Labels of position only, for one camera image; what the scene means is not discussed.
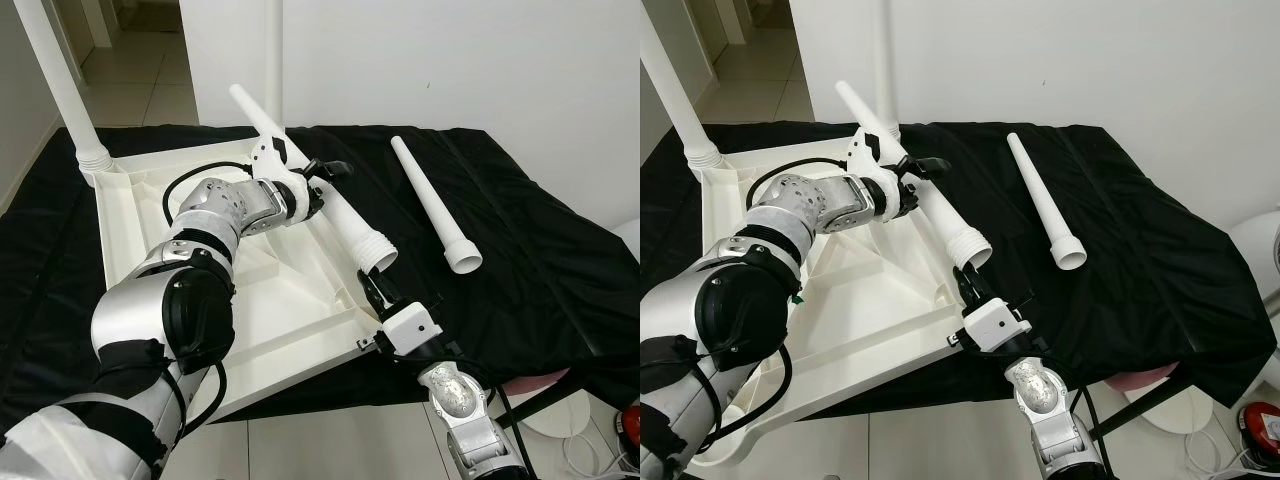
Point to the black metal table leg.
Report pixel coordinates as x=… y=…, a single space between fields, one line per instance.
x=1140 y=405
x=545 y=400

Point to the white tapered table leg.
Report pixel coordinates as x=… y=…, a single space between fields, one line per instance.
x=350 y=230
x=1045 y=200
x=435 y=210
x=273 y=50
x=680 y=100
x=955 y=230
x=885 y=60
x=60 y=90

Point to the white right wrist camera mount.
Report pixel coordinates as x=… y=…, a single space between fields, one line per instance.
x=1000 y=325
x=410 y=325

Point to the black table cloth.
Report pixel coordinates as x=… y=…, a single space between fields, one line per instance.
x=540 y=250
x=1150 y=260

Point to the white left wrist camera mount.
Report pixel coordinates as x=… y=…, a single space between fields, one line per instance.
x=868 y=150
x=270 y=150

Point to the white door frame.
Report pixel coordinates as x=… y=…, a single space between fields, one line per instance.
x=95 y=20
x=735 y=20

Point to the white plastic children table top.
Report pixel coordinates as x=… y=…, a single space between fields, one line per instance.
x=290 y=330
x=880 y=320

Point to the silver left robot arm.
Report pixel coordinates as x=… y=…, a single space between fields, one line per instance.
x=820 y=200
x=230 y=200

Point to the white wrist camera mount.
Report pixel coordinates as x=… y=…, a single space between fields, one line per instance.
x=410 y=325
x=270 y=150
x=1000 y=325
x=868 y=150

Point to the pink rounded object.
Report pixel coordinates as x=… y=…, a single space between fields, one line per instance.
x=535 y=380
x=1140 y=378

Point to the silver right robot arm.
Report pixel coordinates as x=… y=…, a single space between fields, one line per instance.
x=455 y=395
x=1040 y=395

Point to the red round floor device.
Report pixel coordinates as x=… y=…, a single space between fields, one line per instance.
x=630 y=425
x=1262 y=425

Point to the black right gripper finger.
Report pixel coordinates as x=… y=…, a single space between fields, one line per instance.
x=376 y=294
x=969 y=290

